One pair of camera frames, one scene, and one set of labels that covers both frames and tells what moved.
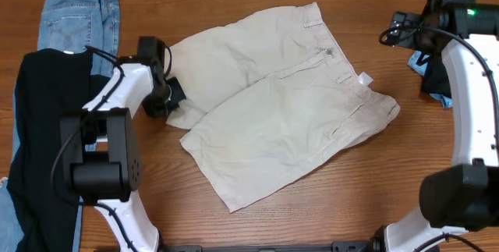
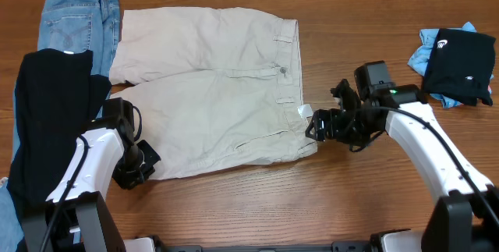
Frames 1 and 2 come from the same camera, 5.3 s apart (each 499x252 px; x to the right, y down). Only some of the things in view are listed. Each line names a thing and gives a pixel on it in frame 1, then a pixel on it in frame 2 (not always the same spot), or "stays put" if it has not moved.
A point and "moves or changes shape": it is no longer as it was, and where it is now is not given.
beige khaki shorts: x=269 y=96 moves or changes shape
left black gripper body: x=176 y=95 → x=136 y=166
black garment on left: x=47 y=83 stays put
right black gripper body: x=405 y=30 → x=341 y=126
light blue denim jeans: x=77 y=19 stays put
